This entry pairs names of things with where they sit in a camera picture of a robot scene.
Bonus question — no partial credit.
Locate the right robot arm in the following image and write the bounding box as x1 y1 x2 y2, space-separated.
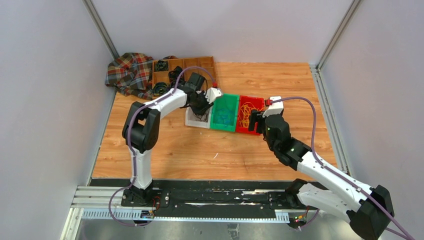
248 110 394 240

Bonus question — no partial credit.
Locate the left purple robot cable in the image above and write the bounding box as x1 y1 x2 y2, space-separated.
108 66 219 228

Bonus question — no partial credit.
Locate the aluminium frame rail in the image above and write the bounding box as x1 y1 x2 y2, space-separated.
59 185 382 240

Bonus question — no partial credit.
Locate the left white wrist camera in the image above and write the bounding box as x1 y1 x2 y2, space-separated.
205 87 223 104

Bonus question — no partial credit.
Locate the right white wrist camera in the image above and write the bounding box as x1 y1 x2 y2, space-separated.
262 96 284 118

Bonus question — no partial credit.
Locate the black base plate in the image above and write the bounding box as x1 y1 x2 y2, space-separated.
121 179 313 219

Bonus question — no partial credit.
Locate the rolled dark belt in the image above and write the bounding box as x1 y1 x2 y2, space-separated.
154 60 169 72
168 65 183 83

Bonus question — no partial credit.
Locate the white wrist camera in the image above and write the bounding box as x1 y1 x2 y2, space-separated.
262 96 284 118
205 87 223 104

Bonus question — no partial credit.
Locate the wooden compartment tray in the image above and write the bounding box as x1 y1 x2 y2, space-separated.
151 56 218 99

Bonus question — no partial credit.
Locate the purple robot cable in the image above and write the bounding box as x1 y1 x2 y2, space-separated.
108 66 219 228
264 96 415 240

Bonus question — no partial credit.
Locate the yellow cable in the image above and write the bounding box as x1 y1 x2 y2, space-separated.
239 107 253 130
239 101 258 129
240 102 263 117

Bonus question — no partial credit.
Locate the rolled dark belt middle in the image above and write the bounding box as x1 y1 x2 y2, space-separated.
168 65 183 83

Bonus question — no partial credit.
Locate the plaid cloth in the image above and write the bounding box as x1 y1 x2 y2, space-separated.
104 52 178 101

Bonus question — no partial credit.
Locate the red plastic bin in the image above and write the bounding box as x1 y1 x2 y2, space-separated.
235 95 265 135

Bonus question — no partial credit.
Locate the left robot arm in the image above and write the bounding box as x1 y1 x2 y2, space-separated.
122 73 223 207

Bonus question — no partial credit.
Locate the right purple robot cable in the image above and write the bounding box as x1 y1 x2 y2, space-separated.
264 96 415 240

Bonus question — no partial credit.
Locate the white plastic bin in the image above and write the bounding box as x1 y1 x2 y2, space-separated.
185 107 212 129

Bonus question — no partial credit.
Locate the green plastic bin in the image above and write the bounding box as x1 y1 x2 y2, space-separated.
210 93 240 132

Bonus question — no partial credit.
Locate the rolled green-black belt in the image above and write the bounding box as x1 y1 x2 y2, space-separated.
152 82 170 97

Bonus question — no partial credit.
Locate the rolled dark belt top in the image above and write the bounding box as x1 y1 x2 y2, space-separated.
154 60 169 72

